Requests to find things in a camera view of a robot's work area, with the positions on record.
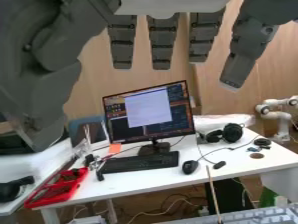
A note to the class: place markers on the black mouse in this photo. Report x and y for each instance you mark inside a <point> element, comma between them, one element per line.
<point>190,167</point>

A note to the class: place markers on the small white jointed device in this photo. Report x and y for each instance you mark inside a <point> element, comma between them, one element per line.
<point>277,111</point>

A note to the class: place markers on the black keyboard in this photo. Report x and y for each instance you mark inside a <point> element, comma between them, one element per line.
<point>137,162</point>

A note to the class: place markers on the thin stick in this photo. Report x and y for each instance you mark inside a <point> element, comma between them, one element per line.
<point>213,193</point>

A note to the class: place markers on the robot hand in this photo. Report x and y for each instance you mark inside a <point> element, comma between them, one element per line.
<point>40,66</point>

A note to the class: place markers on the small black device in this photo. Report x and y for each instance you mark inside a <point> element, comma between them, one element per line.
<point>100,175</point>

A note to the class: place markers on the red tray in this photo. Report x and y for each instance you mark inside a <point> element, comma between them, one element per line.
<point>48,196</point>
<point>73,175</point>

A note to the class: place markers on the orange sticky note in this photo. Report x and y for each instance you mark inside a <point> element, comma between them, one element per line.
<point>114,148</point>

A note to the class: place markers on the white desk with screen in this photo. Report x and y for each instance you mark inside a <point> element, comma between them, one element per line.
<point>239,166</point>

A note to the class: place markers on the computer screen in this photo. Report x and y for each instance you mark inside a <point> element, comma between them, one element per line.
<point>148,113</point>

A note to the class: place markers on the black headphones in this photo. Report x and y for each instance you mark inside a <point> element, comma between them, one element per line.
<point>230,132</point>
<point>13,188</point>

